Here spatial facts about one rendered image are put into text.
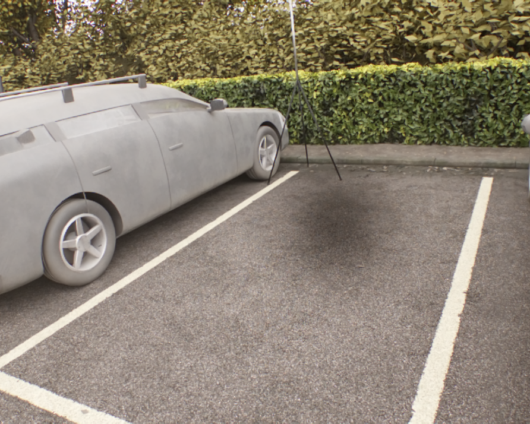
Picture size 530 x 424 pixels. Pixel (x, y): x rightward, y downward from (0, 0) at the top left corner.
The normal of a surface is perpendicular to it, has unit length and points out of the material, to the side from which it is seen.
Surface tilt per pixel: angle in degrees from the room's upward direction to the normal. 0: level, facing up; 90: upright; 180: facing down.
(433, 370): 0
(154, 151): 83
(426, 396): 0
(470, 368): 0
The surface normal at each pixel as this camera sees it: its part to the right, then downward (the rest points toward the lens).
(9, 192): 0.81, -0.09
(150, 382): -0.11, -0.94
